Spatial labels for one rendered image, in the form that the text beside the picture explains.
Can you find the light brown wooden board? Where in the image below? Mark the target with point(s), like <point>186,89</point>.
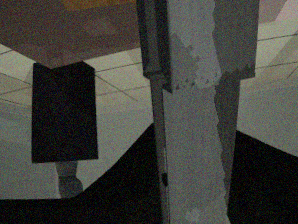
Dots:
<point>81,4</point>

